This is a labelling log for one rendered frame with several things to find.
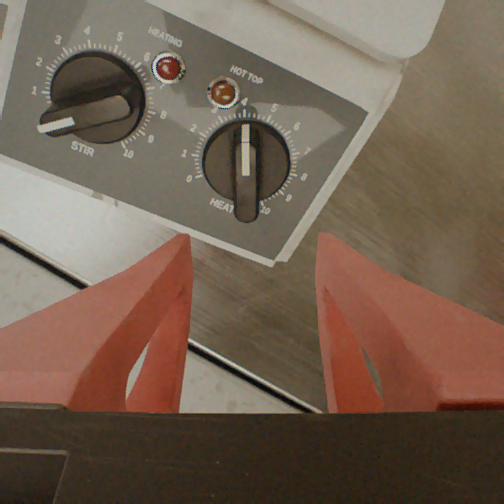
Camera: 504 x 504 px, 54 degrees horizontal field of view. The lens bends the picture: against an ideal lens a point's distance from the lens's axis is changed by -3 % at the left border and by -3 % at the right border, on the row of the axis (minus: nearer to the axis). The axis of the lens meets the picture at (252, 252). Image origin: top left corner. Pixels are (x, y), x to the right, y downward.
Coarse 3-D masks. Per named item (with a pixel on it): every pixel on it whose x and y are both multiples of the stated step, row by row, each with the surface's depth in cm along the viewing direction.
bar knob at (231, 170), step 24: (216, 144) 18; (240, 144) 16; (264, 144) 18; (216, 168) 18; (240, 168) 17; (264, 168) 18; (288, 168) 18; (216, 192) 19; (240, 192) 17; (264, 192) 19; (240, 216) 18
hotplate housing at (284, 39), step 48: (144, 0) 15; (192, 0) 15; (240, 0) 15; (0, 48) 16; (288, 48) 16; (336, 48) 16; (0, 96) 17; (384, 96) 17; (96, 192) 20; (288, 240) 21
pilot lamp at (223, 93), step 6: (216, 84) 17; (222, 84) 17; (228, 84) 17; (216, 90) 17; (222, 90) 17; (228, 90) 17; (234, 90) 17; (216, 96) 17; (222, 96) 17; (228, 96) 17; (234, 96) 17; (216, 102) 17; (222, 102) 17; (228, 102) 17
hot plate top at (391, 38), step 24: (288, 0) 14; (312, 0) 14; (336, 0) 14; (360, 0) 15; (384, 0) 15; (408, 0) 15; (432, 0) 15; (312, 24) 15; (336, 24) 15; (360, 24) 15; (384, 24) 15; (408, 24) 15; (432, 24) 15; (360, 48) 15; (384, 48) 15; (408, 48) 15
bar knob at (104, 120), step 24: (72, 72) 16; (96, 72) 16; (120, 72) 16; (72, 96) 16; (96, 96) 16; (120, 96) 15; (144, 96) 17; (48, 120) 16; (72, 120) 16; (96, 120) 16; (120, 120) 16
